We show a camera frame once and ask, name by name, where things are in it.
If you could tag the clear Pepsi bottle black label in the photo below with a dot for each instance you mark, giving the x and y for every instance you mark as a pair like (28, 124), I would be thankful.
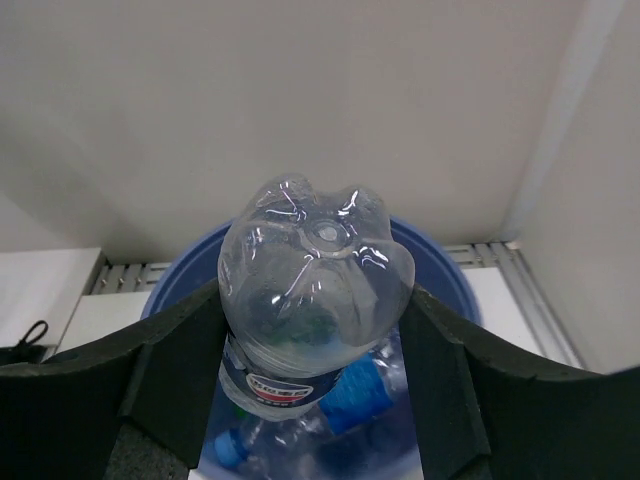
(309, 282)

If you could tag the crushed bottle blue label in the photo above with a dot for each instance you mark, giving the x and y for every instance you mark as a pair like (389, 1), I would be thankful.
(367, 389)

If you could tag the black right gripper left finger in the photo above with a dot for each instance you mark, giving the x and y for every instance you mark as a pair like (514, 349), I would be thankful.
(134, 404)

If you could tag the blue plastic bin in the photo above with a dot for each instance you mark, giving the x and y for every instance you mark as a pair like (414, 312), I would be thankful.
(385, 448)

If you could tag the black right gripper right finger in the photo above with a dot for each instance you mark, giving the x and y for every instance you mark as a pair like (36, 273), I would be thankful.
(487, 409)

